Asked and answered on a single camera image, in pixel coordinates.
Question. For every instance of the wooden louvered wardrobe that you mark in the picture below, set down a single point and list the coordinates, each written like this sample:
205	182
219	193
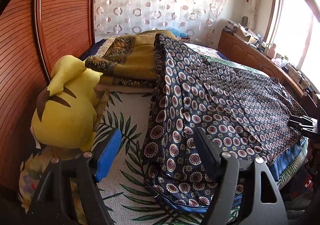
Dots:
34	35

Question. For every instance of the sheer circle pattern curtain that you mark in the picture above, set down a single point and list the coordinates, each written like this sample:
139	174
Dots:
197	18

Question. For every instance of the window with wooden frame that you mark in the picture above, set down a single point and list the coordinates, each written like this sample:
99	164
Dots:
294	29

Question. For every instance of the navy patterned silk garment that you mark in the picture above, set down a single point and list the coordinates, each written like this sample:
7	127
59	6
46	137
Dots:
245	113

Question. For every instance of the open cardboard box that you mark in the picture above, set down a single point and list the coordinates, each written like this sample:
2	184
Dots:
247	35

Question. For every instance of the yellow pikachu plush toy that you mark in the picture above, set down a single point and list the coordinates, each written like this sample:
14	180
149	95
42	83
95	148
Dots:
69	110

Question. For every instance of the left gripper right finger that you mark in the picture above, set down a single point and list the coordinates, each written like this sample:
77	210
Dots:
261	201

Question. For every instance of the olive gold patterned blanket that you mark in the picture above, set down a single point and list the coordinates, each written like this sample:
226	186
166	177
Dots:
131	60

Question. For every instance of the long wooden side cabinet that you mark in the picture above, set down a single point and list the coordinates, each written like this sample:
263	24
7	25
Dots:
238	51

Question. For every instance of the blue item in box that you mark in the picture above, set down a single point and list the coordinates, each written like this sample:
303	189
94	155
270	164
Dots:
183	37

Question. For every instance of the palm leaf bed sheet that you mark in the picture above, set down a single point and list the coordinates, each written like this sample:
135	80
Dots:
123	191

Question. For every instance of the floral bed quilt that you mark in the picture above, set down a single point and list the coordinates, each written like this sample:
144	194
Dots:
211	55

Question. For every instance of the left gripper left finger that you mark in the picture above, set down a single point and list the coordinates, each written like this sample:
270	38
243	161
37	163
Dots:
53	201

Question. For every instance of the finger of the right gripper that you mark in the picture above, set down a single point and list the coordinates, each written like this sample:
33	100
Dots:
302	119
300	125

